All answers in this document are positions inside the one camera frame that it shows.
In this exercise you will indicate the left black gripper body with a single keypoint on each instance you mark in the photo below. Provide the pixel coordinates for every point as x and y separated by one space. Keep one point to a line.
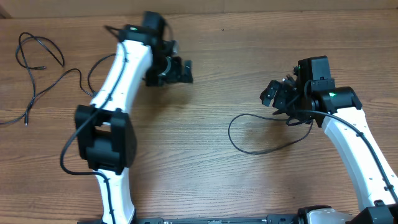
165 68

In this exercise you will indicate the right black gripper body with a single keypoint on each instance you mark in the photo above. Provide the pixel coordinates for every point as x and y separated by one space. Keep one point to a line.
287 101

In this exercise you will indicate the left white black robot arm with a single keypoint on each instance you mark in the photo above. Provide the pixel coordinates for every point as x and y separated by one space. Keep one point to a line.
104 143

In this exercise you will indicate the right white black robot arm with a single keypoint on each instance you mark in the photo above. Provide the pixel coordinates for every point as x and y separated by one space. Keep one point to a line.
310 94

